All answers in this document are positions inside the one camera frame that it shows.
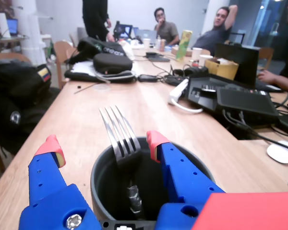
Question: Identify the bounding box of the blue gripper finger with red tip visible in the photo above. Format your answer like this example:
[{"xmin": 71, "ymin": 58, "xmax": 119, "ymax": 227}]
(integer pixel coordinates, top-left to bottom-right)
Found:
[
  {"xmin": 146, "ymin": 130, "xmax": 226, "ymax": 230},
  {"xmin": 18, "ymin": 134, "xmax": 101, "ymax": 230}
]

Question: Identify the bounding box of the metal fork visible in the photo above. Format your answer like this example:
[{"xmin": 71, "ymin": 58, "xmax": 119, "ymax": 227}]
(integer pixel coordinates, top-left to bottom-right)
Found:
[{"xmin": 99, "ymin": 104, "xmax": 145, "ymax": 220}]

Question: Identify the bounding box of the dark gray plastic cup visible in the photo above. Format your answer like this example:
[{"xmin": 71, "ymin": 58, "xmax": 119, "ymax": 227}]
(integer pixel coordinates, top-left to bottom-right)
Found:
[{"xmin": 90, "ymin": 137, "xmax": 216, "ymax": 221}]

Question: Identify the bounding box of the white power strip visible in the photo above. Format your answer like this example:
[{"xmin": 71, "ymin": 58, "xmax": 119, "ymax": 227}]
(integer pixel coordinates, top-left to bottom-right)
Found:
[{"xmin": 168, "ymin": 78, "xmax": 204, "ymax": 114}]

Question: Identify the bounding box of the black electronics box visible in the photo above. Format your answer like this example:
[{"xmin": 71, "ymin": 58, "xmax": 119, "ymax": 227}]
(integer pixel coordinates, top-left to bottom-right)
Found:
[{"xmin": 185, "ymin": 76, "xmax": 279, "ymax": 120}]

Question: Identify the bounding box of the white computer mouse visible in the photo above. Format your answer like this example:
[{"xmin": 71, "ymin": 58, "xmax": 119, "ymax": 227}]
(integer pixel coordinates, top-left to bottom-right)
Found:
[{"xmin": 266, "ymin": 140, "xmax": 288, "ymax": 164}]

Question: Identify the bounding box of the black backpack, flag patch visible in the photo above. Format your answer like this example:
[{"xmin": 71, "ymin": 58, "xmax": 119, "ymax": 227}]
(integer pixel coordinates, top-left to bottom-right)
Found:
[{"xmin": 0, "ymin": 58, "xmax": 54, "ymax": 154}]

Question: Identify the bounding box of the black power adapter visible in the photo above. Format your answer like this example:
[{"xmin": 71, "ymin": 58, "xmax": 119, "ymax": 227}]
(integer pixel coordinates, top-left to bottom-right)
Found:
[{"xmin": 137, "ymin": 74, "xmax": 158, "ymax": 83}]

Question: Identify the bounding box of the thin wooden stick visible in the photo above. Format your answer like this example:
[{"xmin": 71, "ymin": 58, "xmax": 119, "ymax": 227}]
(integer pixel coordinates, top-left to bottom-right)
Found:
[{"xmin": 73, "ymin": 82, "xmax": 98, "ymax": 95}]

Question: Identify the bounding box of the yellow cardboard box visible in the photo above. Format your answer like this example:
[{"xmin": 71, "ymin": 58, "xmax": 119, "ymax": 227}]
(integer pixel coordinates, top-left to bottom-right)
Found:
[{"xmin": 204, "ymin": 58, "xmax": 240, "ymax": 81}]

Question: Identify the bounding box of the clear round lid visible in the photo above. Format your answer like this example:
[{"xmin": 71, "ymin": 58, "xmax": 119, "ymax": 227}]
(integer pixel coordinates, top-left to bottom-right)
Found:
[{"xmin": 92, "ymin": 83, "xmax": 111, "ymax": 92}]

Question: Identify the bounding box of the black flat tablet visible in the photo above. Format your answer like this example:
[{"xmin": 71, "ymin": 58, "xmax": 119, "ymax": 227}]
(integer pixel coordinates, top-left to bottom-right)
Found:
[{"xmin": 147, "ymin": 56, "xmax": 171, "ymax": 63}]

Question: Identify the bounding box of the black laptop lid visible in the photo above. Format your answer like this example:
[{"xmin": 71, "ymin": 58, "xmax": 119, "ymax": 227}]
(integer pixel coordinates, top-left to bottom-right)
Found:
[{"xmin": 214, "ymin": 42, "xmax": 260, "ymax": 87}]

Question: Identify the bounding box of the green yellow drink carton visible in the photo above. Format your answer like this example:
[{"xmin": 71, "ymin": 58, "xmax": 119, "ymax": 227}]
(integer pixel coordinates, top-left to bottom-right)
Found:
[{"xmin": 175, "ymin": 29, "xmax": 193, "ymax": 63}]

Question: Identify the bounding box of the black zip case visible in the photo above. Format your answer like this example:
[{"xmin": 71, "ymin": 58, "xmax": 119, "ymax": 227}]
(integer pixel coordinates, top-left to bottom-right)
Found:
[{"xmin": 93, "ymin": 52, "xmax": 133, "ymax": 75}]

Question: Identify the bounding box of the light wooden chair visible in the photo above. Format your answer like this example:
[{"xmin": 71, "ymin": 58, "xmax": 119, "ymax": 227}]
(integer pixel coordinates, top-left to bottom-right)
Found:
[{"xmin": 53, "ymin": 40, "xmax": 78, "ymax": 90}]

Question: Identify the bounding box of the reclining person in gray shirt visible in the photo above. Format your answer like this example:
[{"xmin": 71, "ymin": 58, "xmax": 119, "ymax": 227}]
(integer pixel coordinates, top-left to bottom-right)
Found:
[{"xmin": 192, "ymin": 4, "xmax": 238, "ymax": 56}]

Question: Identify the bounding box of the silver open laptop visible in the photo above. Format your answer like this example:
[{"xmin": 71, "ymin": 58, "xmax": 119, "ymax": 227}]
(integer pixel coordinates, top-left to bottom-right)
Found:
[{"xmin": 133, "ymin": 28, "xmax": 158, "ymax": 45}]

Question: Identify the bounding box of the seated person with glasses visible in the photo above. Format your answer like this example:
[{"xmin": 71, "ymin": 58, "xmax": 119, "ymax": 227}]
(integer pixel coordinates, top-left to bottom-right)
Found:
[{"xmin": 154, "ymin": 7, "xmax": 180, "ymax": 46}]

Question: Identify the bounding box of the black printed bag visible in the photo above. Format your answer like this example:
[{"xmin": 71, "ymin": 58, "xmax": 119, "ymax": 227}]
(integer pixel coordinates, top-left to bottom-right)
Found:
[{"xmin": 69, "ymin": 37, "xmax": 128, "ymax": 65}]

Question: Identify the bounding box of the white round column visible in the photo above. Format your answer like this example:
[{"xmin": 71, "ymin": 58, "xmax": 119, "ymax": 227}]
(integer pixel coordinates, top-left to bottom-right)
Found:
[{"xmin": 12, "ymin": 0, "xmax": 48, "ymax": 66}]

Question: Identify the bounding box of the small laptop, blue screen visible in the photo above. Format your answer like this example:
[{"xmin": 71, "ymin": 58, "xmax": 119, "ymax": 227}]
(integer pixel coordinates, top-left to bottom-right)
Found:
[{"xmin": 6, "ymin": 18, "xmax": 19, "ymax": 37}]

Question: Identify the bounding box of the standing person in black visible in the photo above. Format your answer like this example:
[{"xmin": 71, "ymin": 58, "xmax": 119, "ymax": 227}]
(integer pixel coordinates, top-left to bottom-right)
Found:
[{"xmin": 82, "ymin": 0, "xmax": 114, "ymax": 43}]

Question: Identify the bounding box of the red camera mount bracket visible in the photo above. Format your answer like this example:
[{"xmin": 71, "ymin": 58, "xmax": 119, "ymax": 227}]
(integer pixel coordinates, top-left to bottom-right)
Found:
[{"xmin": 191, "ymin": 191, "xmax": 288, "ymax": 230}]

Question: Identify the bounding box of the black desk cable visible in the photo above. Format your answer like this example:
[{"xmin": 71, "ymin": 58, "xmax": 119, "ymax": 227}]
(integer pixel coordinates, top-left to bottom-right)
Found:
[{"xmin": 222, "ymin": 109, "xmax": 288, "ymax": 154}]

